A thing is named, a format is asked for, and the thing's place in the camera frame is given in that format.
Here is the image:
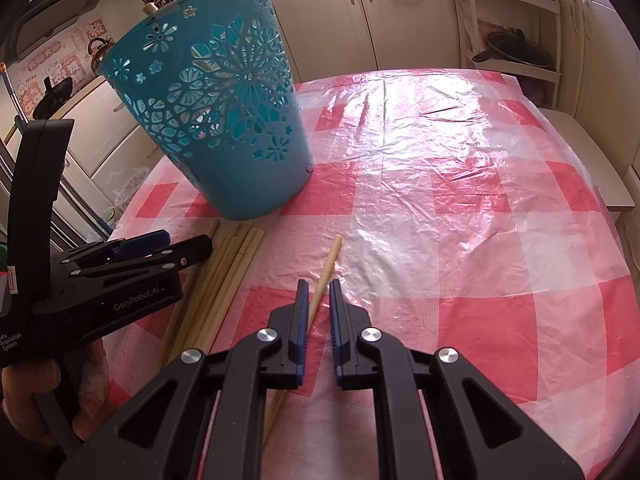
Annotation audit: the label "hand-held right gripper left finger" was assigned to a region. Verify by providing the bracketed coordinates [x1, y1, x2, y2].
[56, 280, 311, 480]

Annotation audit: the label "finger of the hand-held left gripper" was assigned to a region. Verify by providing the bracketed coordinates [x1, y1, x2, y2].
[60, 230, 171, 267]
[70, 234, 214, 281]

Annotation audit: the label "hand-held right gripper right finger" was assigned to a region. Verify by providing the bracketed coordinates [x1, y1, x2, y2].
[327, 279, 586, 480]

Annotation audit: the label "bundle of wooden chopsticks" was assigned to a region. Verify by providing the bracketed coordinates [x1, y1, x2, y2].
[157, 220, 265, 368]

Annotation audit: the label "wooden chopstick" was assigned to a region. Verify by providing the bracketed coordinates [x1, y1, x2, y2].
[261, 235, 346, 438]

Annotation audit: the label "blue perforated plastic basket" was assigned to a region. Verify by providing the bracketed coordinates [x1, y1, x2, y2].
[100, 0, 315, 222]

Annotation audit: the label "person's left hand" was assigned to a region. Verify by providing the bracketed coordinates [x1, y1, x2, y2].
[0, 337, 108, 453]

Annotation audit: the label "clear plastic bag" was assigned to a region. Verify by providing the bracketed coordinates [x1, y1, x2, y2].
[107, 165, 151, 221]

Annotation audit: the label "cream drawer cabinet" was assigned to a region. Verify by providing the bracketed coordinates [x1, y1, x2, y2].
[30, 77, 166, 211]

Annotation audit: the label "black wok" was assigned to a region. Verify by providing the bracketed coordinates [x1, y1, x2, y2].
[32, 76, 75, 116]

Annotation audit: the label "metal kettle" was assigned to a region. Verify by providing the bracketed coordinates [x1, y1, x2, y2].
[89, 37, 115, 76]

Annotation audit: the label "cream cabinet doors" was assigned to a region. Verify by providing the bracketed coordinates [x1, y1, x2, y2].
[267, 0, 481, 83]

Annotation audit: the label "white stool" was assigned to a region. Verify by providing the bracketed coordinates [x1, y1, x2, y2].
[537, 107, 636, 211]

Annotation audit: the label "white shelf rack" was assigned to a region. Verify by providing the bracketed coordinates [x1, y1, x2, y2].
[447, 0, 563, 111]

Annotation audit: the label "dark pan with lid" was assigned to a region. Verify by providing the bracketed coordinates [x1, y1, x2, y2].
[472, 30, 556, 73]

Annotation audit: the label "cream tall cabinet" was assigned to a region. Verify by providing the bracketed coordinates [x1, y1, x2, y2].
[550, 0, 640, 171]

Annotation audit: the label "pink patterned wall stickers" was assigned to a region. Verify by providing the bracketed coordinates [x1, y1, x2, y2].
[12, 15, 108, 106]

